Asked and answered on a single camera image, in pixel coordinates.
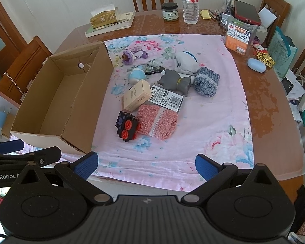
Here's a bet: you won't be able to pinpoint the clear case with barcode label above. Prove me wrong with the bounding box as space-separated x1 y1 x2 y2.
150 84 184 113

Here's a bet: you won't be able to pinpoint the bundle of loose pens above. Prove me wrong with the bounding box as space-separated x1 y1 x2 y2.
209 9 221 22

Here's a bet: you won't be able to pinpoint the white folded paper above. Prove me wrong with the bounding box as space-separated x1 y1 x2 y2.
258 7 277 28

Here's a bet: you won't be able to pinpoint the clear water bottle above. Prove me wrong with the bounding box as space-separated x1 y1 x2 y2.
181 0 200 24

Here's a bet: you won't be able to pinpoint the teal paper bag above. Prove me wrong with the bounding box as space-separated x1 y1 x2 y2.
267 26 298 79

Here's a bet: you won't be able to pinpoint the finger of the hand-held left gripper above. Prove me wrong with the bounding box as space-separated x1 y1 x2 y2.
0 146 62 169
0 139 25 154

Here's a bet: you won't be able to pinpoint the brown cardboard box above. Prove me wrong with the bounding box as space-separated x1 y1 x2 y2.
9 41 115 155

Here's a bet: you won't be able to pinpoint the gold tissue pack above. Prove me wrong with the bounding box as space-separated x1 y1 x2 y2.
89 4 118 29

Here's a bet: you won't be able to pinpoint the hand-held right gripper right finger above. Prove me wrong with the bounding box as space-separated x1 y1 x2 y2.
181 154 286 206

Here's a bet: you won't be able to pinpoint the wooden desktop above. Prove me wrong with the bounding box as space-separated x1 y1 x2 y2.
51 9 305 183

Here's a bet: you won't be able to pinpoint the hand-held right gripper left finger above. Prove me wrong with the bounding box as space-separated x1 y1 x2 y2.
12 152 114 206

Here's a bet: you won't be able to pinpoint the gold ornament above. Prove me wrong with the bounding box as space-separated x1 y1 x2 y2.
256 51 276 69

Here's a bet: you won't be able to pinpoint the light blue earbud case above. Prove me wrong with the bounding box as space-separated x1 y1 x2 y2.
247 58 267 74

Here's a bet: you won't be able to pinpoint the white sock with blue stripe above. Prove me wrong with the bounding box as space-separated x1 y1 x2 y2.
174 51 200 76

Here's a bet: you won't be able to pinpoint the pink floral cloth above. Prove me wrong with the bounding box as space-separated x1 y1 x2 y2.
9 34 255 193

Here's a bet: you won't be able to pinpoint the white charger with cable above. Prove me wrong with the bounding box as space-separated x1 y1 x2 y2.
292 69 305 112

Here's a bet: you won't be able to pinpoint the pink knitted sock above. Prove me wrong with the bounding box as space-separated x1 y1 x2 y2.
137 104 179 140

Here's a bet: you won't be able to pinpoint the wooden door with glass panes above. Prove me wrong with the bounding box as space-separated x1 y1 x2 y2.
0 0 28 79

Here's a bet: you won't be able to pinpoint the small beige carton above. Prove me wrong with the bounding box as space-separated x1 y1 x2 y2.
121 79 152 112

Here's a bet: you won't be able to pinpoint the blue-grey knitted sock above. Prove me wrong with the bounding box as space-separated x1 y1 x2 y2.
194 66 220 97

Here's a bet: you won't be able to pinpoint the black toy block red wheels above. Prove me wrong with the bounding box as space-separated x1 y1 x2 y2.
114 111 141 143

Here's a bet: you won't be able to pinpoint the metal chain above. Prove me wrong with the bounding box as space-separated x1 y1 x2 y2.
3 72 24 94

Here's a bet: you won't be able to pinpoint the grey cat toy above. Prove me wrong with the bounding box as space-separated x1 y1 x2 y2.
160 69 191 97

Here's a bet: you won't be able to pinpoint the clear jar of pens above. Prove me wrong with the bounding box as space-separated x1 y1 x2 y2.
220 0 235 28

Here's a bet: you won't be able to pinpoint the purple hair tie with bell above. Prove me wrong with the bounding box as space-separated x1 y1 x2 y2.
129 46 149 59

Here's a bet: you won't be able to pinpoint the clear black correction tape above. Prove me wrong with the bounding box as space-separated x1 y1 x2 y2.
137 63 165 76

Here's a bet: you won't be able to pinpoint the black bag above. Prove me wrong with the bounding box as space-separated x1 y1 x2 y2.
292 184 305 234

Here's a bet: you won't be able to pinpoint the clear container with orange label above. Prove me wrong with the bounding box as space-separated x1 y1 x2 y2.
224 14 260 56

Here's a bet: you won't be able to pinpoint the small black device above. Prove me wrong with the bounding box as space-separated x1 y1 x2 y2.
281 77 294 93

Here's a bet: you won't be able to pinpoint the purple crochet doll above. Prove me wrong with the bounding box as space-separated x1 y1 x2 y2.
122 50 136 65

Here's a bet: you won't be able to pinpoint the white box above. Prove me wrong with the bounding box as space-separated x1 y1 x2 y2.
254 25 268 42

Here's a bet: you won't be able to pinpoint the blue and white plush toy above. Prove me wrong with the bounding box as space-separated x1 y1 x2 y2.
128 67 146 84

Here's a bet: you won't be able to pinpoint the dark-lidded glass jar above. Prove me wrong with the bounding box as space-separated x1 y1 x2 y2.
161 2 180 21

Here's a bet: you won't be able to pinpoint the beige book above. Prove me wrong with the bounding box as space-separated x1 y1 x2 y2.
116 11 136 22

